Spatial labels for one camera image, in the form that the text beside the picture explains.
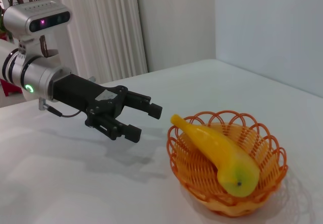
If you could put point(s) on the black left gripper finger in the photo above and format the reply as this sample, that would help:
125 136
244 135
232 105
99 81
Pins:
131 133
154 110

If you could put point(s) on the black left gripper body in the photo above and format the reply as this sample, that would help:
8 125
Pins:
75 90

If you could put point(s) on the yellow plastic banana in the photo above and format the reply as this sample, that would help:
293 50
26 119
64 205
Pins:
227 158

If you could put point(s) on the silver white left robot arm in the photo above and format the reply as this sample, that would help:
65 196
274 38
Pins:
38 72

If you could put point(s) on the dry brown branches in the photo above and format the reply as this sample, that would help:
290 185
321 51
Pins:
44 46

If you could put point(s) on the red stool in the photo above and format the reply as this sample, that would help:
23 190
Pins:
7 89

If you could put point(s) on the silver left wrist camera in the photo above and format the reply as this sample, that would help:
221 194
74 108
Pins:
25 17

